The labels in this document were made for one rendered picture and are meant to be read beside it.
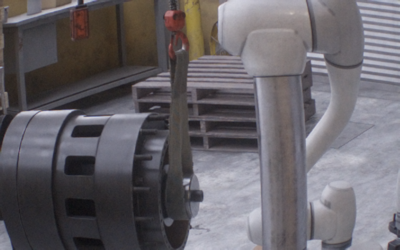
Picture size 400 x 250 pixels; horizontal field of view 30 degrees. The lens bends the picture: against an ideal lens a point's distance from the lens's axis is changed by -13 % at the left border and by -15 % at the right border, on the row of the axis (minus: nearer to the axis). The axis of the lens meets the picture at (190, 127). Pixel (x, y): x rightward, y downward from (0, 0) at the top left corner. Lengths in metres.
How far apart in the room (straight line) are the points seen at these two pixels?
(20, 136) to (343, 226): 1.15
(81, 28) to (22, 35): 4.71
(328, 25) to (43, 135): 1.23
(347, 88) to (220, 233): 2.97
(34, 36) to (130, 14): 2.10
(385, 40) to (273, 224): 6.33
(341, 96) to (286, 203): 0.27
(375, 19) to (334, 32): 6.29
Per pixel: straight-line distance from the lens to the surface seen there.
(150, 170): 2.48
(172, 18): 2.46
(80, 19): 2.48
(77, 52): 8.55
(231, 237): 4.56
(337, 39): 1.65
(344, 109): 1.78
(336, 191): 1.96
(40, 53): 7.36
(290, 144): 1.64
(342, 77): 1.72
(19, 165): 2.57
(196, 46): 8.89
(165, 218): 2.62
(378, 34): 7.94
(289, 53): 1.62
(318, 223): 1.97
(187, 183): 2.59
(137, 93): 6.35
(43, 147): 2.56
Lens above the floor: 1.70
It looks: 14 degrees down
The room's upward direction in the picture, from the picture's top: 5 degrees counter-clockwise
